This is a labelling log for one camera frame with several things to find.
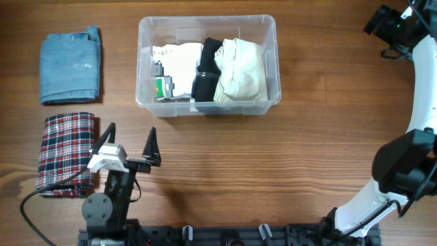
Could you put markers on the blue denim jeans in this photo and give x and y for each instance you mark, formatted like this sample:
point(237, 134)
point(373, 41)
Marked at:
point(70, 67)

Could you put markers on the red plaid shirt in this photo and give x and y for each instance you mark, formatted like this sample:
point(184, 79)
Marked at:
point(65, 146)

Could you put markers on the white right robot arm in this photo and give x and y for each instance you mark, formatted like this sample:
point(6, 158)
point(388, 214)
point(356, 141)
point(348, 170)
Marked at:
point(403, 170)

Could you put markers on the cream cloth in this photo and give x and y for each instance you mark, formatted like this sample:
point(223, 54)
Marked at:
point(243, 77)

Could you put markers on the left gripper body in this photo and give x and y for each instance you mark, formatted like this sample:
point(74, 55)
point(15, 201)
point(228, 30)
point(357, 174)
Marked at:
point(127, 178)

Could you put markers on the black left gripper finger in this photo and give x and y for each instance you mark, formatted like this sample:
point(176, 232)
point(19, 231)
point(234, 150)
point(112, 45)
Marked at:
point(151, 151)
point(108, 136)

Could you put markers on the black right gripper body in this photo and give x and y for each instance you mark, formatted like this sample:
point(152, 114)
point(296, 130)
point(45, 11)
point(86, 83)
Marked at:
point(392, 26)

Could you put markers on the white printed t-shirt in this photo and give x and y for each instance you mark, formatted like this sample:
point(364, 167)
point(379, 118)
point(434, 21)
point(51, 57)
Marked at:
point(175, 69)

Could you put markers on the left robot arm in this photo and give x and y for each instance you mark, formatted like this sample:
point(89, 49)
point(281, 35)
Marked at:
point(106, 213)

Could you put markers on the black garment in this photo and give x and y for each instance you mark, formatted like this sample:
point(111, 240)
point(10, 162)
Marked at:
point(207, 73)

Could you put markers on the clear plastic storage bin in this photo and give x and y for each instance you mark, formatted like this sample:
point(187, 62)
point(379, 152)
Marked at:
point(162, 30)

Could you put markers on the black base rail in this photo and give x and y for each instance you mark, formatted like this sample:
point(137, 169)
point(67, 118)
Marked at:
point(294, 234)

